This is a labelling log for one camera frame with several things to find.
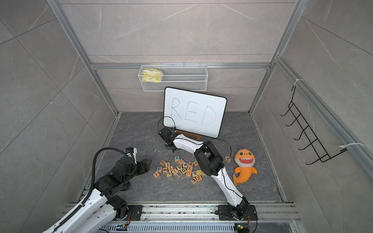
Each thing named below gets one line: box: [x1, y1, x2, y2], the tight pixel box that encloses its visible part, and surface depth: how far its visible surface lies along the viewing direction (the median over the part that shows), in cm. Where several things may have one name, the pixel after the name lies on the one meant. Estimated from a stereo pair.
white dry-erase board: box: [163, 86, 228, 139], surface depth 95 cm
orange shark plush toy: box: [232, 147, 258, 187], surface depth 86 cm
